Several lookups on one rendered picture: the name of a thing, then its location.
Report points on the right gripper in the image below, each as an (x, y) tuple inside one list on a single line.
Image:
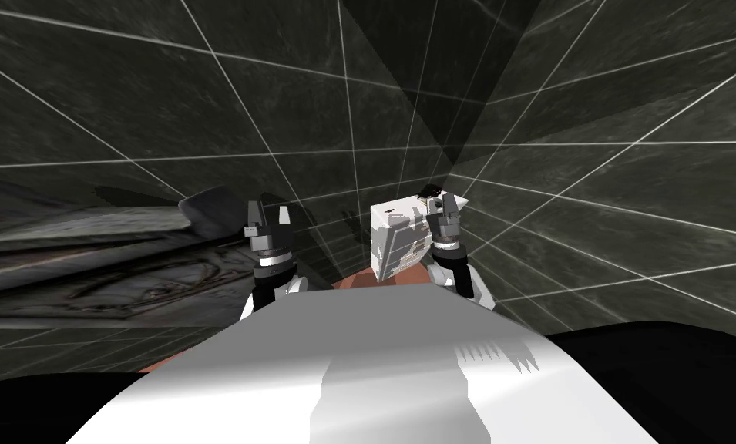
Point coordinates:
[(446, 229)]

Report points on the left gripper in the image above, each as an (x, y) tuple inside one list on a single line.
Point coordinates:
[(272, 237)]

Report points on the white box cabinet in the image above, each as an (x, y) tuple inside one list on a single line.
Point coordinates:
[(398, 237)]

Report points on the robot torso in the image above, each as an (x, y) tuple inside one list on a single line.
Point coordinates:
[(367, 370)]

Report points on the grey marbled slab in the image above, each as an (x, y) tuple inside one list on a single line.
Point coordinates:
[(96, 271)]

